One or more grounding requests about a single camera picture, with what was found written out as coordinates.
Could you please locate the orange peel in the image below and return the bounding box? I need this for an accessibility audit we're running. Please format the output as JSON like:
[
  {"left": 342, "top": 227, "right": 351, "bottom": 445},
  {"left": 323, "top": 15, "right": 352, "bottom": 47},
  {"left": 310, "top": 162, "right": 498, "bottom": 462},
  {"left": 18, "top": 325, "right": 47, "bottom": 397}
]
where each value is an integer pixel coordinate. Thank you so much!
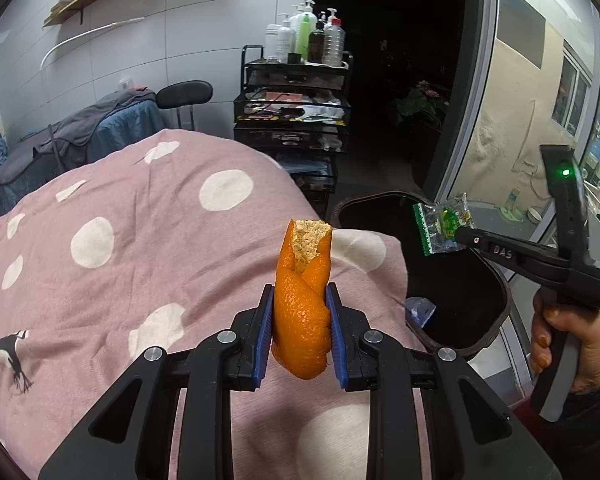
[{"left": 272, "top": 220, "right": 332, "bottom": 380}]

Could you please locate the purple plastic bag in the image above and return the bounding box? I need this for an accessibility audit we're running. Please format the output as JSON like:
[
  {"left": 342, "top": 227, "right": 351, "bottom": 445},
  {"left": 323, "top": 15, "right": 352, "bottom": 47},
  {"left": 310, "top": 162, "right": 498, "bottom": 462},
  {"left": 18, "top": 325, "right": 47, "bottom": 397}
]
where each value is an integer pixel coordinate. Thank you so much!
[{"left": 404, "top": 297, "right": 436, "bottom": 328}]

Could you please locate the green clear candy wrapper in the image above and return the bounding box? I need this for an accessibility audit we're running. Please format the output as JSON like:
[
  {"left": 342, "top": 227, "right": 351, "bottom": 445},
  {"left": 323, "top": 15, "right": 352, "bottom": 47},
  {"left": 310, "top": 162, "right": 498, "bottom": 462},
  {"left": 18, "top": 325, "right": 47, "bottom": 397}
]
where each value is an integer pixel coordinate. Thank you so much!
[{"left": 413, "top": 193, "right": 475, "bottom": 256}]

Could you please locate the black sleeved right forearm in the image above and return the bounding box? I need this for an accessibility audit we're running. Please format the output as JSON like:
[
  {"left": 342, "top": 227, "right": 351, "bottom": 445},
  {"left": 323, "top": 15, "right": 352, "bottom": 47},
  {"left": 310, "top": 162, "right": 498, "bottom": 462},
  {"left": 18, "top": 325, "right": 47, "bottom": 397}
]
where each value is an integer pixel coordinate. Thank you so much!
[{"left": 514, "top": 388, "right": 600, "bottom": 480}]

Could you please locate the black trash bin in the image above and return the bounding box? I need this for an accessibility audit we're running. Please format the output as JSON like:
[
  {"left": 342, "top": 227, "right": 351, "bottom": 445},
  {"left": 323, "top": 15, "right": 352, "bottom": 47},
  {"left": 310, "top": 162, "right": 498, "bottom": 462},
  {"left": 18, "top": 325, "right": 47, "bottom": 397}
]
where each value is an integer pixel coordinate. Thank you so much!
[{"left": 329, "top": 191, "right": 514, "bottom": 360}]

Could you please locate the person's right hand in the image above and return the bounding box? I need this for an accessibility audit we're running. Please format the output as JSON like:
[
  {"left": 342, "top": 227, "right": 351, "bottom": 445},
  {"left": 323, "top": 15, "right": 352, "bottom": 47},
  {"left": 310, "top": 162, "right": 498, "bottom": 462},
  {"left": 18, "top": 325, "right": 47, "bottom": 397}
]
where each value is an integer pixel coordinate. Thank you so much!
[{"left": 529, "top": 290, "right": 600, "bottom": 394}]

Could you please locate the pink polka dot bedspread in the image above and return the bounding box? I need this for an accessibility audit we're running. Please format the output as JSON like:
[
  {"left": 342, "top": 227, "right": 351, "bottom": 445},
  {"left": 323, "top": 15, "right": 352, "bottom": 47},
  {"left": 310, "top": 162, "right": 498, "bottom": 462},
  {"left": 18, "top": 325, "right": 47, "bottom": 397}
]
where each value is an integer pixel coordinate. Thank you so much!
[{"left": 0, "top": 130, "right": 422, "bottom": 479}]

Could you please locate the black drawer cart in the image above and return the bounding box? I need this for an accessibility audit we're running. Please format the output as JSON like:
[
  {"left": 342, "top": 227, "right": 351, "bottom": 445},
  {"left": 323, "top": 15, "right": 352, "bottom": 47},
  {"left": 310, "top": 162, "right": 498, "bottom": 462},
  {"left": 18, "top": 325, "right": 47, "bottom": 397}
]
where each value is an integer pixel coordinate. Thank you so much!
[{"left": 234, "top": 44, "right": 351, "bottom": 218}]

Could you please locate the potted plant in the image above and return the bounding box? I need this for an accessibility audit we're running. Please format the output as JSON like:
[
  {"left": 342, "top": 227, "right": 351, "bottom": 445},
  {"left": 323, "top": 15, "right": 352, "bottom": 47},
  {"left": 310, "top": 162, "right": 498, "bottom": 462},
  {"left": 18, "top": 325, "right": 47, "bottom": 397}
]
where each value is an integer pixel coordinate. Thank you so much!
[{"left": 398, "top": 80, "right": 449, "bottom": 127}]

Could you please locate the clear bottle red cap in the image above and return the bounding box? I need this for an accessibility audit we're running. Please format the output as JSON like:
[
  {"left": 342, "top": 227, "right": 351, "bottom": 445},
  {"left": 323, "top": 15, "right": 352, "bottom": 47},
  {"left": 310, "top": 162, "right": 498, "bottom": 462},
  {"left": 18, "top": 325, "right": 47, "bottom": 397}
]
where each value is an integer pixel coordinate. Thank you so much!
[{"left": 322, "top": 16, "right": 344, "bottom": 67}]

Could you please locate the dark brown bottle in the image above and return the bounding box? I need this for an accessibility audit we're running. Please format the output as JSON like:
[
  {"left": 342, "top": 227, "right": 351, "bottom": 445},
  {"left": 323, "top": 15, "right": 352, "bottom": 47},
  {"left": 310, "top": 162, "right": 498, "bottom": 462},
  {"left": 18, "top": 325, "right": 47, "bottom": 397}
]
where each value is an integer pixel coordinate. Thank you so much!
[{"left": 306, "top": 20, "right": 325, "bottom": 64}]

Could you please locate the massage bed with grey cover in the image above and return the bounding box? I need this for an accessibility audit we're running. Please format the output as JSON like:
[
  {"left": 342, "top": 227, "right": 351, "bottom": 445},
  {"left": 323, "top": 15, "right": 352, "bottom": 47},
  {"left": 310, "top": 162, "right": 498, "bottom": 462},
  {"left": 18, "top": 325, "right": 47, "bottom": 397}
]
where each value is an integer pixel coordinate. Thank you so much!
[{"left": 0, "top": 88, "right": 164, "bottom": 217}]

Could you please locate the white pump bottle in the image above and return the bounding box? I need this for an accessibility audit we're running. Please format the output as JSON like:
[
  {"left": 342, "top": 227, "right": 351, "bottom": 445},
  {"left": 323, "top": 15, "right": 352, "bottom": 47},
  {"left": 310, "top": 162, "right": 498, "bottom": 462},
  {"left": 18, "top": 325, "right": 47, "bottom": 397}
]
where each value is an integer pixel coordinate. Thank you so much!
[{"left": 275, "top": 13, "right": 294, "bottom": 64}]

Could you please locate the green lotion bottle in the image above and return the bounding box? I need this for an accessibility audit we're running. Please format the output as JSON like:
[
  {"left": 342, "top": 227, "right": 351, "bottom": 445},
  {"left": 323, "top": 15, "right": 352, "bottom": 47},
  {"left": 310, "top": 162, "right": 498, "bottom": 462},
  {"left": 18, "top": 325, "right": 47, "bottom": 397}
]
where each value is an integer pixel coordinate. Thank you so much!
[{"left": 296, "top": 13, "right": 312, "bottom": 62}]

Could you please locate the white floor lamp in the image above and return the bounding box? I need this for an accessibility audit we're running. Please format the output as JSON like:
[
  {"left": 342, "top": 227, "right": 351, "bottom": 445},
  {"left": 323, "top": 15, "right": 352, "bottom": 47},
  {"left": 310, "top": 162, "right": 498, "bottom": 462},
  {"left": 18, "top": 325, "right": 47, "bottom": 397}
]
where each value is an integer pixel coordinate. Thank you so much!
[{"left": 40, "top": 16, "right": 146, "bottom": 72}]

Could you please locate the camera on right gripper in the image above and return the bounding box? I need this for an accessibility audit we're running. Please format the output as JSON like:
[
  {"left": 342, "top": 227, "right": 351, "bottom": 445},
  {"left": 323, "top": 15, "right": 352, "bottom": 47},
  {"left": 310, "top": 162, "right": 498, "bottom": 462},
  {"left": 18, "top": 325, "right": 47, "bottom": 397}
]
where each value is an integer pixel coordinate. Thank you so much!
[{"left": 540, "top": 144, "right": 588, "bottom": 263}]

